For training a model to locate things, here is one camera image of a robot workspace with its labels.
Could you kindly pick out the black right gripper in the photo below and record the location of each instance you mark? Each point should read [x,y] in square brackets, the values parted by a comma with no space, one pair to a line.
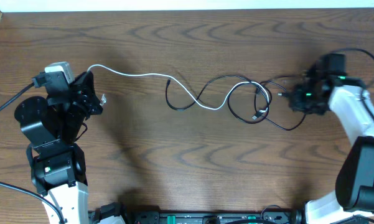
[296,101]

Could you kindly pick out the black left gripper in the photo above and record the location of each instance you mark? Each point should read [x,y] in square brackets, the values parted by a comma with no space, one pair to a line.
[87,94]

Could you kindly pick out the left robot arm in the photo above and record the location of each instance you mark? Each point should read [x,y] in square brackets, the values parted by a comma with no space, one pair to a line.
[52,125]

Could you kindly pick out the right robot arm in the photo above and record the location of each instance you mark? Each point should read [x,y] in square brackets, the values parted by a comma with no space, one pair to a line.
[349,100]

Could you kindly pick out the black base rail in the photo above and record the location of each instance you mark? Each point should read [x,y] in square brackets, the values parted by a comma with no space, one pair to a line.
[117,213]

